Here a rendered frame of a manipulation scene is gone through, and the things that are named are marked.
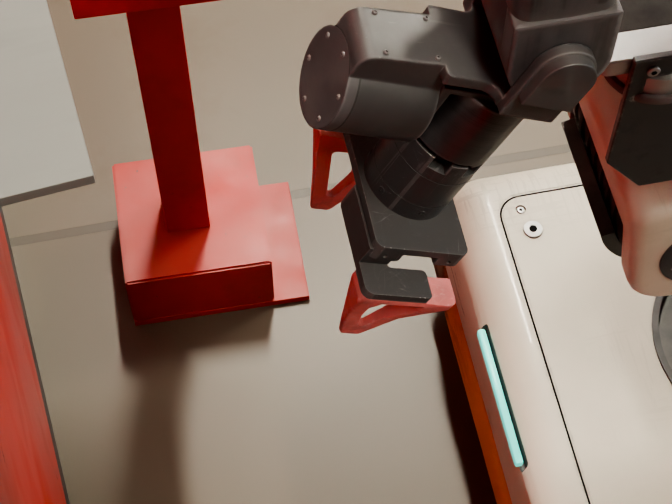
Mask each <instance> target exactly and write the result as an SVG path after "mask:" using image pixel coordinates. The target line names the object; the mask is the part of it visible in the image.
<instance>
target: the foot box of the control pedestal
mask: <svg viewBox="0 0 672 504"><path fill-rule="evenodd" d="M200 154H201V161H202V169H203V176H204V183H205V190H206V197H207V205H208V212H209V219H210V226H209V227H204V228H197V229H190V230H183V231H176V232H167V229H166V223H165V218H164V213H163V207H162V202H161V197H160V192H159V186H158V181H157V176H156V170H155V165H154V160H153V159H148V160H141V161H134V162H127V163H119V164H114V166H112V171H113V180H114V189H115V198H116V207H117V216H118V225H119V234H120V243H121V252H122V261H123V270H124V279H125V285H126V289H127V293H128V297H129V301H130V305H131V309H132V313H133V317H134V322H135V325H136V326H137V325H144V324H151V323H157V322H164V321H171V320H177V319H184V318H191V317H197V316H204V315H211V314H218V313H224V312H231V311H238V310H244V309H251V308H258V307H264V306H271V305H278V304H284V303H291V302H298V301H304V300H309V291H308V285H307V280H306V275H305V269H304V264H303V259H302V253H301V248H300V243H299V237H298V232H297V226H296V221H295V216H294V210H293V205H292V200H291V194H290V189H289V184H288V182H283V183H276V184H269V185H262V186H259V185H258V180H257V174H256V168H255V162H254V156H253V151H252V147H250V146H249V145H248V146H241V147H234V148H227V149H220V150H212V151H205V152H200Z"/></svg>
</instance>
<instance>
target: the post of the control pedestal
mask: <svg viewBox="0 0 672 504"><path fill-rule="evenodd" d="M126 16H127V21H128V26H129V32H130V37H131V42H132V48H133V53H134V58H135V64H136V69H137V74H138V80H139V85H140V90H141V96H142V101H143V106H144V112H145V117H146V122H147V128H148V133H149V138H150V144H151V149H152V154H153V160H154V165H155V170H156V176H157V181H158V186H159V192H160V197H161V202H162V207H163V213H164V218H165V223H166V229H167V232H176V231H183V230H190V229H197V228H204V227H209V226H210V219H209V212H208V205H207V197H206V190H205V183H204V176H203V169H202V161H201V154H200V147H199V140H198V132H197V125H196V118H195V111H194V104H193V96H192V89H191V82H190V75H189V68H188V60H187V53H186V46H185V39H184V31H183V24H182V17H181V10H180V6H174V7H166V8H159V9H151V10H144V11H136V12H128V13H126Z"/></svg>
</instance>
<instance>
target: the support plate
mask: <svg viewBox="0 0 672 504"><path fill-rule="evenodd" d="M93 183H95V177H94V174H93V170H92V166H91V163H90V159H89V155H88V152H87V148H86V144H85V140H84V137H83V133H82V129H81V126H80V122H79V118H78V115H77V111H76V107H75V104H74V100H73V96H72V93H71V89H70V85H69V81H68V78H67V74H66V70H65V67H64V63H63V59H62V56H61V52H60V48H59V45H58V41H57V37H56V34H55V30H54V26H53V23H52V19H51V15H50V11H49V8H48V4H47V0H0V207H2V206H6V205H10V204H14V203H18V202H22V201H26V200H30V199H34V198H38V197H42V196H46V195H50V194H54V193H58V192H62V191H66V190H70V189H73V188H77V187H81V186H85V185H89V184H93Z"/></svg>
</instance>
